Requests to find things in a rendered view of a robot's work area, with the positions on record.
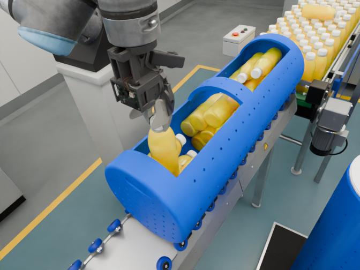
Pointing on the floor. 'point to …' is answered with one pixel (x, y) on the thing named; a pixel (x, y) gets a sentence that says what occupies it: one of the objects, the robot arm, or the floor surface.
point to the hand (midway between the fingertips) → (158, 121)
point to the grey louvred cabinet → (8, 196)
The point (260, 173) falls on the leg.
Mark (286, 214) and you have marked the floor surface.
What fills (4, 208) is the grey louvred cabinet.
